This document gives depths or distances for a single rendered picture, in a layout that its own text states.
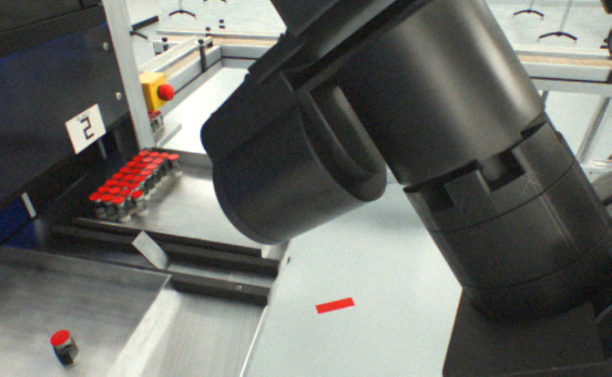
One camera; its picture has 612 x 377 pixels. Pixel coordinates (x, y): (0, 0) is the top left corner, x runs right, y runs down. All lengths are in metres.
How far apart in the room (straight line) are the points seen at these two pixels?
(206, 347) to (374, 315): 1.21
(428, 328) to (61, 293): 1.35
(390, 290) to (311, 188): 1.67
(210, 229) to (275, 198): 0.57
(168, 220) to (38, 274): 0.21
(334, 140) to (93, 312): 0.55
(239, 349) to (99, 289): 0.24
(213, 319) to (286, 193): 0.45
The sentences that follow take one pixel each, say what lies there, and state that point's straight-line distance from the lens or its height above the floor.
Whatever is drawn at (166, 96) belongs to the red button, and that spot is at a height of 0.99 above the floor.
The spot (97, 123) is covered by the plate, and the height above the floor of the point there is 1.02.
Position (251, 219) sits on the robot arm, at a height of 1.23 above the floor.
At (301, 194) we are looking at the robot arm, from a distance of 0.16.
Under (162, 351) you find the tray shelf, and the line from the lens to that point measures 0.59.
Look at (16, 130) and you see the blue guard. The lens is 0.74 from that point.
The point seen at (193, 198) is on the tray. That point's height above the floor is 0.88.
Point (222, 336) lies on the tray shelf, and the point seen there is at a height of 0.88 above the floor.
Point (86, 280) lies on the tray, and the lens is 0.71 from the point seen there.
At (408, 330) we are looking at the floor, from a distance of 1.71.
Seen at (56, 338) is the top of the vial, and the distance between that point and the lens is 0.59.
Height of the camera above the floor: 1.34
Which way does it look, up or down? 33 degrees down
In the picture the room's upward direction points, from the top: straight up
